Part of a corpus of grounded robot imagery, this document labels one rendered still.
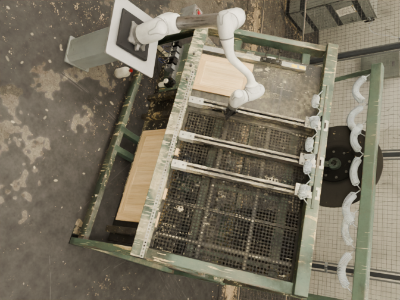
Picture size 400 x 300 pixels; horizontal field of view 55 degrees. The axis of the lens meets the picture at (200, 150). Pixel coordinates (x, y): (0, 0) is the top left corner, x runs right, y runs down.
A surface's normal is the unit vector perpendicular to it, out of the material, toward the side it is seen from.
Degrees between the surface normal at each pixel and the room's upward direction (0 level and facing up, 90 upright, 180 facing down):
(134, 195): 90
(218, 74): 54
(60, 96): 0
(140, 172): 90
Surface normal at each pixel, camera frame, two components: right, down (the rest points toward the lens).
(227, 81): 0.01, -0.36
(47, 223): 0.80, -0.04
